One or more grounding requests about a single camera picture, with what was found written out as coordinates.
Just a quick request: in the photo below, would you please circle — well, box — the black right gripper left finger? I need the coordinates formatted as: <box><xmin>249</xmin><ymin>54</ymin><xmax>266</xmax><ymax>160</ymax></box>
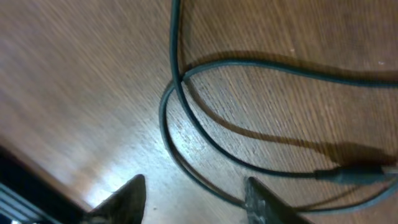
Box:
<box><xmin>80</xmin><ymin>174</ymin><xmax>146</xmax><ymax>224</ymax></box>

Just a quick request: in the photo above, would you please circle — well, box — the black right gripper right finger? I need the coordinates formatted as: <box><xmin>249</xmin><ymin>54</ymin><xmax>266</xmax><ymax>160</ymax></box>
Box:
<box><xmin>244</xmin><ymin>177</ymin><xmax>311</xmax><ymax>224</ymax></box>

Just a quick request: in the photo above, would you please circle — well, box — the black USB cable bundle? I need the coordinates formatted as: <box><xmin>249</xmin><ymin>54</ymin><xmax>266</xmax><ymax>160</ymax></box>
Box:
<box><xmin>158</xmin><ymin>0</ymin><xmax>398</xmax><ymax>215</ymax></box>

